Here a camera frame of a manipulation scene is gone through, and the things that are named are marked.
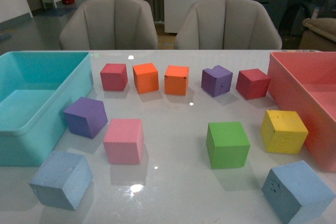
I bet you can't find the light blue block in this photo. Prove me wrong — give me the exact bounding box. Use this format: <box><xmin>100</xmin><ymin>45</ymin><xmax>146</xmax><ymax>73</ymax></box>
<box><xmin>29</xmin><ymin>151</ymin><xmax>93</xmax><ymax>210</ymax></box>
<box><xmin>261</xmin><ymin>161</ymin><xmax>335</xmax><ymax>223</ymax></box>

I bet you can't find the orange foam block right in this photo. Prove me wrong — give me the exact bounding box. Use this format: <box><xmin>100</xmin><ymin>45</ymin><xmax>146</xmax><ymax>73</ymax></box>
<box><xmin>164</xmin><ymin>65</ymin><xmax>189</xmax><ymax>95</ymax></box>

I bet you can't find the orange foam block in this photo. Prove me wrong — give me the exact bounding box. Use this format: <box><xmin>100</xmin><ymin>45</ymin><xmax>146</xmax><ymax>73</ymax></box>
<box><xmin>132</xmin><ymin>63</ymin><xmax>159</xmax><ymax>94</ymax></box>
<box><xmin>164</xmin><ymin>65</ymin><xmax>189</xmax><ymax>95</ymax></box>

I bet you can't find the orange foam block left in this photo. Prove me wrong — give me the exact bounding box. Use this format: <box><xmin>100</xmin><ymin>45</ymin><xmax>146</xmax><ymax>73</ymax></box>
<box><xmin>132</xmin><ymin>63</ymin><xmax>159</xmax><ymax>94</ymax></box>

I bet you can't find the purple foam block notched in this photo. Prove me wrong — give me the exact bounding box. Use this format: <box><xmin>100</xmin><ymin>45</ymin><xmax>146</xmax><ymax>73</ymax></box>
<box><xmin>201</xmin><ymin>65</ymin><xmax>233</xmax><ymax>97</ymax></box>

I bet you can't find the crimson foam block left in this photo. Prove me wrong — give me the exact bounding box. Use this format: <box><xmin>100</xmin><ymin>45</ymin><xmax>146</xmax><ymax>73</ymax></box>
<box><xmin>100</xmin><ymin>63</ymin><xmax>128</xmax><ymax>91</ymax></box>

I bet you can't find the pink foam block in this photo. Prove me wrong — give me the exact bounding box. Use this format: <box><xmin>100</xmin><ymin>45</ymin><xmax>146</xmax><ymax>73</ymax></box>
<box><xmin>103</xmin><ymin>119</ymin><xmax>144</xmax><ymax>165</ymax></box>

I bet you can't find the green foam block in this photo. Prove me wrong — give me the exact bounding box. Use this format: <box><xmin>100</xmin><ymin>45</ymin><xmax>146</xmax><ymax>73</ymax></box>
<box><xmin>206</xmin><ymin>122</ymin><xmax>250</xmax><ymax>169</ymax></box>

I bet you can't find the purple foam block front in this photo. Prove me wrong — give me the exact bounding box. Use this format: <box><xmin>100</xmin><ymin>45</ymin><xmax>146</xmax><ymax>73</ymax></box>
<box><xmin>63</xmin><ymin>97</ymin><xmax>108</xmax><ymax>138</ymax></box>

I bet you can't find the dark red foam block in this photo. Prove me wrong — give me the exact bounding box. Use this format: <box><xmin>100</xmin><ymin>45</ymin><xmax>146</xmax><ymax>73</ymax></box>
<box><xmin>236</xmin><ymin>69</ymin><xmax>271</xmax><ymax>100</ymax></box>

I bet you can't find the left beige chair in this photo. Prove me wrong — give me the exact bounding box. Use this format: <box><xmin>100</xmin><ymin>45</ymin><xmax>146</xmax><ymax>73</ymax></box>
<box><xmin>59</xmin><ymin>0</ymin><xmax>158</xmax><ymax>50</ymax></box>

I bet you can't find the beige chair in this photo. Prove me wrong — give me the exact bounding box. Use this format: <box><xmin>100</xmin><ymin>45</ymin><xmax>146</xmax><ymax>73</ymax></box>
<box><xmin>59</xmin><ymin>0</ymin><xmax>158</xmax><ymax>50</ymax></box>
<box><xmin>175</xmin><ymin>0</ymin><xmax>282</xmax><ymax>50</ymax></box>

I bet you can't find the right beige chair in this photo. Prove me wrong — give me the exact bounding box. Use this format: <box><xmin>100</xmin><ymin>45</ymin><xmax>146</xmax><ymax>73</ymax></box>
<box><xmin>175</xmin><ymin>0</ymin><xmax>282</xmax><ymax>50</ymax></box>

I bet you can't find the yellow foam block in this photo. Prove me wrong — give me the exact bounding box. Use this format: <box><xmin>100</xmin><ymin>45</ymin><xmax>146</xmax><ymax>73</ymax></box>
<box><xmin>260</xmin><ymin>110</ymin><xmax>309</xmax><ymax>154</ymax></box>

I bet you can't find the teal plastic bin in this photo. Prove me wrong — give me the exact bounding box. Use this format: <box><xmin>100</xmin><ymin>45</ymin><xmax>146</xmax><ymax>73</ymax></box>
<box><xmin>1</xmin><ymin>51</ymin><xmax>93</xmax><ymax>166</ymax></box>

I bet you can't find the pink plastic bin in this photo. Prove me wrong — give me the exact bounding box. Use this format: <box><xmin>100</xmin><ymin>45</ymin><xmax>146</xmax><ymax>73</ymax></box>
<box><xmin>268</xmin><ymin>51</ymin><xmax>335</xmax><ymax>172</ymax></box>

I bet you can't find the cardboard box with cushion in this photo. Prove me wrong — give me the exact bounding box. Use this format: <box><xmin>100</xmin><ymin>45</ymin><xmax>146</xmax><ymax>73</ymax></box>
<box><xmin>299</xmin><ymin>18</ymin><xmax>335</xmax><ymax>51</ymax></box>

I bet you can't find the black appliance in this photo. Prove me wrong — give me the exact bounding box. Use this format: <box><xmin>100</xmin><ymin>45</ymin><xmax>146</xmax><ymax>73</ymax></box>
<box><xmin>278</xmin><ymin>0</ymin><xmax>335</xmax><ymax>36</ymax></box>

